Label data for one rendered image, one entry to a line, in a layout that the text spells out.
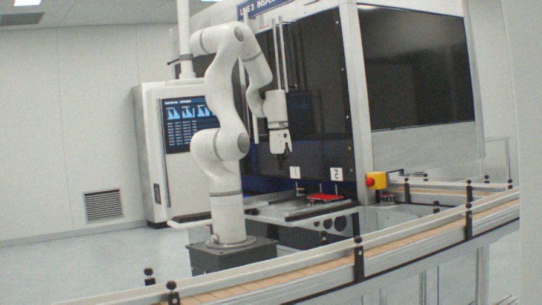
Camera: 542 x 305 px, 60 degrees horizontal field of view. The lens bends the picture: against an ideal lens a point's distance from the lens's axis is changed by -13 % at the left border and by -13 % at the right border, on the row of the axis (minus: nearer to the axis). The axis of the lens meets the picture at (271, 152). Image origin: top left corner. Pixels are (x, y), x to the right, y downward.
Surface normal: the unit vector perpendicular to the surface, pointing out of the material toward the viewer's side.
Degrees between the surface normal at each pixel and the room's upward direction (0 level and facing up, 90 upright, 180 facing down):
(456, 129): 90
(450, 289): 90
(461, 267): 90
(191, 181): 90
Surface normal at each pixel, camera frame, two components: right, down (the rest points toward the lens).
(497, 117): -0.84, 0.11
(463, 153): 0.54, 0.00
